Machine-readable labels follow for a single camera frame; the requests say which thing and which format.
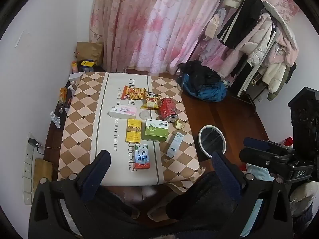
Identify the orange packet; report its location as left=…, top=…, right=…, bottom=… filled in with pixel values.
left=59, top=87, right=68, bottom=106

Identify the wooden board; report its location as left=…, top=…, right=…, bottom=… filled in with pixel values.
left=33, top=158, right=54, bottom=192

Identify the black jacket with white stripes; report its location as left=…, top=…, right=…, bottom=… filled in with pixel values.
left=216, top=0, right=265, bottom=50

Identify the pink fleece coat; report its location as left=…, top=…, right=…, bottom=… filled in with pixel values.
left=268, top=28, right=299, bottom=66

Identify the cream jacket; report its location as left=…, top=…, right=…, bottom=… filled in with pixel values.
left=261, top=62, right=287, bottom=93

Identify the yellow panda snack bag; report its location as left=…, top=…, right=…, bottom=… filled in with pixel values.
left=141, top=91, right=162, bottom=110

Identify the white round trash bin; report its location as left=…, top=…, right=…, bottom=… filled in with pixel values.
left=198, top=125, right=227, bottom=158

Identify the clear spray bottle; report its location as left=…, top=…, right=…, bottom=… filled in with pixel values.
left=50, top=111, right=62, bottom=129

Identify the white puffer coat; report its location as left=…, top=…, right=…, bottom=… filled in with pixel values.
left=247, top=12, right=278, bottom=66

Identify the orange fries snack bag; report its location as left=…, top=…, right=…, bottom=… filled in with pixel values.
left=121, top=86, right=147, bottom=101

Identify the yellow flat box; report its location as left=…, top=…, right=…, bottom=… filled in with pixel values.
left=126, top=119, right=142, bottom=143

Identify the brown checkered tablecloth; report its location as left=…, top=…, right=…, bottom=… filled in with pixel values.
left=57, top=72, right=206, bottom=194

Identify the green and white box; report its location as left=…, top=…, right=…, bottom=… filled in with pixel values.
left=144, top=119, right=169, bottom=143

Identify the slipper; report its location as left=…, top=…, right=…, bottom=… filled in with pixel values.
left=147, top=203, right=173, bottom=222

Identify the blue tub with yellow lid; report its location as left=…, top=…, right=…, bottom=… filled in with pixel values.
left=79, top=60, right=95, bottom=73

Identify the white and blue slim box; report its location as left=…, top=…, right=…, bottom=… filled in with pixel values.
left=166, top=132, right=184, bottom=159

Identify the olive green garment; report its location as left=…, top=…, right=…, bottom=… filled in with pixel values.
left=267, top=86, right=283, bottom=102

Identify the person's dark trouser leg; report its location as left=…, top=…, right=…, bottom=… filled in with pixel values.
left=166, top=171, right=241, bottom=232

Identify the white wall socket strip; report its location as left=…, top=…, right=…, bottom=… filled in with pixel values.
left=22, top=132, right=36, bottom=205

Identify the black clothes rack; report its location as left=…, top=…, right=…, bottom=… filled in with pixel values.
left=174, top=1, right=297, bottom=111

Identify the blue and white milk carton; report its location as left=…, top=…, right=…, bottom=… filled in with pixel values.
left=135, top=144, right=151, bottom=170

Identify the red drink can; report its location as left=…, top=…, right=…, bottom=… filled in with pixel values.
left=159, top=98, right=179, bottom=122

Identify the light blue cloth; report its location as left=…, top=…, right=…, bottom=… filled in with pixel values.
left=245, top=164, right=277, bottom=183

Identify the brown paper bag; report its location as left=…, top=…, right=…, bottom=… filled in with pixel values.
left=75, top=41, right=104, bottom=66

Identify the pink floral curtain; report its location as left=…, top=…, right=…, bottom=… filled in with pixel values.
left=88, top=0, right=301, bottom=76

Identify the pink and white box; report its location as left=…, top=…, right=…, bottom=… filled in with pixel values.
left=108, top=105, right=137, bottom=120

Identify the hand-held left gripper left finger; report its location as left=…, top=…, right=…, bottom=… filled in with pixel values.
left=28, top=150, right=111, bottom=239

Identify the small white box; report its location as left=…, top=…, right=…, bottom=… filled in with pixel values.
left=69, top=72, right=86, bottom=83

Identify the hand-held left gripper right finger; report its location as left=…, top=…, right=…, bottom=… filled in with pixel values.
left=211, top=151, right=294, bottom=239

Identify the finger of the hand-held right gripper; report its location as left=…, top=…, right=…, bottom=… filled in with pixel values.
left=243, top=137, right=296, bottom=155
left=239, top=149, right=292, bottom=178

